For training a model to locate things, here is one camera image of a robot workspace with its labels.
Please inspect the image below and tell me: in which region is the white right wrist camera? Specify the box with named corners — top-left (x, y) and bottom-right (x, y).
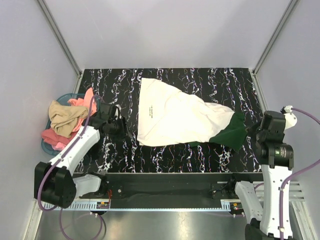
top-left (280, 105), bottom-right (298, 130)

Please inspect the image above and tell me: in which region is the left aluminium frame post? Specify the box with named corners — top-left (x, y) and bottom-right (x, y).
top-left (34, 0), bottom-right (83, 76)

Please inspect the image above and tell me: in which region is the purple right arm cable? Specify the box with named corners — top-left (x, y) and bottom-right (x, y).
top-left (278, 106), bottom-right (320, 240)

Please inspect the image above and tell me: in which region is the pink t-shirt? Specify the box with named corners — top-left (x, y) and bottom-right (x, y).
top-left (41, 88), bottom-right (99, 156)

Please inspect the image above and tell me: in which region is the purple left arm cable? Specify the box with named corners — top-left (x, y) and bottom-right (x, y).
top-left (36, 94), bottom-right (107, 238)

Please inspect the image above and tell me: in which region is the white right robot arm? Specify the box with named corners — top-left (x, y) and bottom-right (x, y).
top-left (227, 110), bottom-right (298, 240)

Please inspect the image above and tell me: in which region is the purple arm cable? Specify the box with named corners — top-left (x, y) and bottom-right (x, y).
top-left (36, 94), bottom-right (107, 238)
top-left (278, 106), bottom-right (320, 240)

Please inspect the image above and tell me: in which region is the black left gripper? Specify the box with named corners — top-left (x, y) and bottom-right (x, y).
top-left (109, 116), bottom-right (133, 143)

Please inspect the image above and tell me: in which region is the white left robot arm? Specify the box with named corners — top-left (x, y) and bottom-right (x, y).
top-left (33, 103), bottom-right (132, 211)

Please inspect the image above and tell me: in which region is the beige t-shirt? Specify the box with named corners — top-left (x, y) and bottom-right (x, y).
top-left (48, 100), bottom-right (89, 138)

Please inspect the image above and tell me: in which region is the right aluminium frame post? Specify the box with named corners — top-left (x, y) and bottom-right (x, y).
top-left (252, 0), bottom-right (301, 75)

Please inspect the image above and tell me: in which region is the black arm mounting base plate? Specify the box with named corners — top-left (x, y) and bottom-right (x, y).
top-left (82, 172), bottom-right (263, 205)

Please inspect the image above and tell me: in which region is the aluminium frame post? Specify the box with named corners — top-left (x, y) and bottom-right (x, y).
top-left (252, 0), bottom-right (301, 75)
top-left (34, 0), bottom-right (83, 76)

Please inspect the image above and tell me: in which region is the cream and green t-shirt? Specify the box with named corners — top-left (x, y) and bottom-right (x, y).
top-left (137, 78), bottom-right (248, 151)

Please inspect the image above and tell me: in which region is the grey slotted cable duct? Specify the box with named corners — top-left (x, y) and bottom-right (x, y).
top-left (66, 199), bottom-right (231, 212)

